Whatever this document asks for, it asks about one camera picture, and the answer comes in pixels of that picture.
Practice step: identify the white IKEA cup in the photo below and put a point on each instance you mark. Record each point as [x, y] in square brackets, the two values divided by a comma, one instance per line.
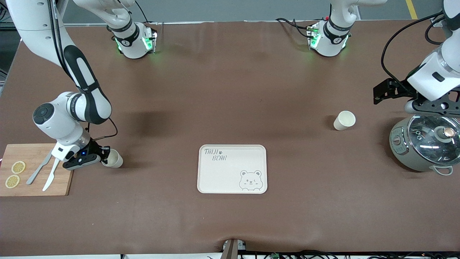
[345, 118]
[115, 160]

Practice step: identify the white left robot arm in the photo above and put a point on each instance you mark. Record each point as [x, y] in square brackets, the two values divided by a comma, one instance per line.
[332, 39]

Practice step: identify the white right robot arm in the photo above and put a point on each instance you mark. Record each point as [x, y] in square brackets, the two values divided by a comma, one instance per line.
[86, 104]

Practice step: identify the white plastic knife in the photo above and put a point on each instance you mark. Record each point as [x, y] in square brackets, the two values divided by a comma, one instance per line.
[50, 180]

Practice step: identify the wooden cutting board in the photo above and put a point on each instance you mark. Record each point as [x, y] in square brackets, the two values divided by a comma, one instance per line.
[61, 183]

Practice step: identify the grey plastic knife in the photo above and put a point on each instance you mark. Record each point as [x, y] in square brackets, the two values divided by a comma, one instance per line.
[34, 176]

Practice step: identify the lemon slice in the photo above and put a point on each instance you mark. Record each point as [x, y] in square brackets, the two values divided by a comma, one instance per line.
[12, 181]
[18, 167]

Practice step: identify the glass pot lid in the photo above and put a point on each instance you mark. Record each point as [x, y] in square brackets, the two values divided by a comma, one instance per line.
[424, 144]

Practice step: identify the grey-green electric cooking pot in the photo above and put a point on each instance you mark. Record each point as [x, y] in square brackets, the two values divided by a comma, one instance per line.
[406, 158]

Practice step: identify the brown table cover mat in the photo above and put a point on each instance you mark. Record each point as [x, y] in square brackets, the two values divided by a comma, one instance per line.
[287, 90]

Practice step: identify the cream bear print tray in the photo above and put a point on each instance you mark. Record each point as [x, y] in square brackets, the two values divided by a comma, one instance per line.
[248, 158]

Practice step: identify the table edge bracket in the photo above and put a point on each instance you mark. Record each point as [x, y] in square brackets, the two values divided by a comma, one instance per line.
[230, 250]

